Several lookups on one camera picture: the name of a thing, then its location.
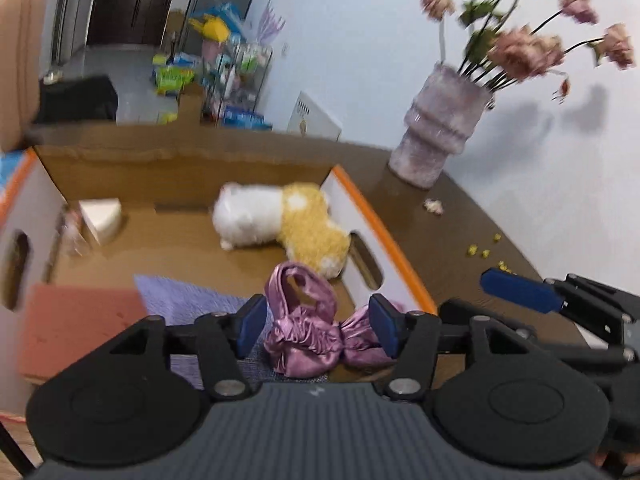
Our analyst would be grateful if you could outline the lilac knit cloth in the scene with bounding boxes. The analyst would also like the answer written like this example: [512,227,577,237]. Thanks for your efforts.
[132,273,281,391]

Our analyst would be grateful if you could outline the pink suitcase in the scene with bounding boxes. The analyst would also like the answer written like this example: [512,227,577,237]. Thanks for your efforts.
[0,0,46,153]

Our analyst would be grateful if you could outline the white sponge block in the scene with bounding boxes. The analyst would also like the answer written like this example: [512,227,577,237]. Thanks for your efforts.
[79,198,124,245]

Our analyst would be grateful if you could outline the dried pink roses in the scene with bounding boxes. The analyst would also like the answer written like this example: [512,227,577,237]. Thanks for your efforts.
[421,0,636,93]

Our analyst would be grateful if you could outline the fallen rose petal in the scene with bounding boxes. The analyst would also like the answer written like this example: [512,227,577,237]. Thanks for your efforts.
[423,198,444,216]

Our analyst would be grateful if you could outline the wire storage cart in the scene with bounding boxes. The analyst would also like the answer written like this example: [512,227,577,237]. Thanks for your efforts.
[202,37,272,131]

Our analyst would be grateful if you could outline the red cardboard box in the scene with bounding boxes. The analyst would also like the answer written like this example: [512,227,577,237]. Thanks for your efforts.
[1,124,436,405]

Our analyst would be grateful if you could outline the dark brown entrance door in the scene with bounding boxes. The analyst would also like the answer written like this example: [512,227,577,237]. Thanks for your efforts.
[87,0,171,47]

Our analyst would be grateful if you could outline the pink textured vase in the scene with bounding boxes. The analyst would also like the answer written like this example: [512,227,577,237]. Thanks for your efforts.
[388,63,492,190]

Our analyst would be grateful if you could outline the blue tissue pack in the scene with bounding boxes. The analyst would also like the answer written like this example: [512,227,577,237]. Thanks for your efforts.
[0,151,24,194]

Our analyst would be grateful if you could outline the pink satin bonnet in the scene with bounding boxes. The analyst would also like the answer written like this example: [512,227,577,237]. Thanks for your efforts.
[264,262,393,379]

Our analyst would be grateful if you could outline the white yellow plush toy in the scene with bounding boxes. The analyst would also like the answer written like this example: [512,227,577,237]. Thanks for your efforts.
[212,182,350,280]

